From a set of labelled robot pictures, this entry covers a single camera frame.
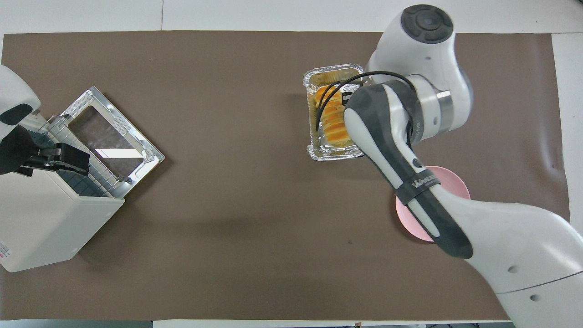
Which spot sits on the golden bread loaf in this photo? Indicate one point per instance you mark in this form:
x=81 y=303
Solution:
x=334 y=130

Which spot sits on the cream toaster oven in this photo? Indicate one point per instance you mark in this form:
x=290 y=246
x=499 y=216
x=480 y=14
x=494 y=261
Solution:
x=45 y=218

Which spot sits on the brown table mat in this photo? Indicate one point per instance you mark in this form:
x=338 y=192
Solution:
x=255 y=182

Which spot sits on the pink round plate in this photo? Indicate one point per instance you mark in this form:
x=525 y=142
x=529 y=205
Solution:
x=410 y=218

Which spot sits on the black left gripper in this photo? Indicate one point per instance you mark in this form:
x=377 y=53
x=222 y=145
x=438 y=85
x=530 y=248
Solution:
x=18 y=150

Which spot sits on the aluminium foil tray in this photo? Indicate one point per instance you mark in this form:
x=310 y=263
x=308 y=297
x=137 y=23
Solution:
x=328 y=73

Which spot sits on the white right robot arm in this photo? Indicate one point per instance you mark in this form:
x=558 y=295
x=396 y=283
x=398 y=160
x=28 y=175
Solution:
x=501 y=237

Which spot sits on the glass oven door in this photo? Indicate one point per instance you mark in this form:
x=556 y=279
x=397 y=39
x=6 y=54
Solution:
x=114 y=136

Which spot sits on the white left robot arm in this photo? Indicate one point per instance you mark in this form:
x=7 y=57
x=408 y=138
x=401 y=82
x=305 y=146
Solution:
x=13 y=91

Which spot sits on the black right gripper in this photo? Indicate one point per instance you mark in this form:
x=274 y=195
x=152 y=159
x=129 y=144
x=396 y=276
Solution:
x=347 y=97

